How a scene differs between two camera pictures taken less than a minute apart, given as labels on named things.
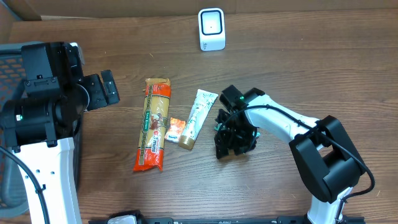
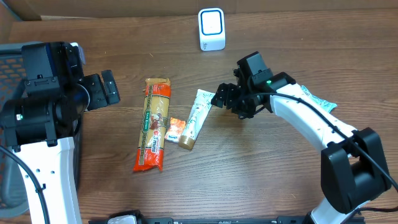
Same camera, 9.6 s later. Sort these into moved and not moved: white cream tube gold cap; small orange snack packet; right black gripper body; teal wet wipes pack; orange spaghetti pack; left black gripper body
Moved: right black gripper body; teal wet wipes pack
Not moved: white cream tube gold cap; orange spaghetti pack; left black gripper body; small orange snack packet
